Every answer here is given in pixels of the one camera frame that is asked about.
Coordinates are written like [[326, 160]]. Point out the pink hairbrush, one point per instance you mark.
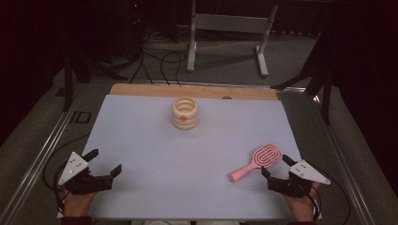
[[266, 155]]

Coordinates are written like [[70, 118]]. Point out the person's left hand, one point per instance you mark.
[[76, 204]]

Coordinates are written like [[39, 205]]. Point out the small black floor bracket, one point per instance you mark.
[[81, 117]]

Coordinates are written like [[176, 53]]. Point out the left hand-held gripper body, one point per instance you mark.
[[75, 167]]

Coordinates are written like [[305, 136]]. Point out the cream ribbed cup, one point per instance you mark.
[[185, 123]]

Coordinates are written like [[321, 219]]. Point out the small orange ball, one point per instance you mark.
[[183, 117]]

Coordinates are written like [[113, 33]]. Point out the white metal desk frame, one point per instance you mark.
[[231, 23]]

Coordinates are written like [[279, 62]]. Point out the silver metal rail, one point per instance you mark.
[[37, 162], [347, 175]]

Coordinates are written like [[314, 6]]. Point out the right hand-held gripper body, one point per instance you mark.
[[305, 173]]

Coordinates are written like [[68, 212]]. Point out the person's right hand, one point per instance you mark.
[[302, 207]]

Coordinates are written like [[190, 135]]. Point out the black metal stand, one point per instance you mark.
[[69, 78], [325, 93]]

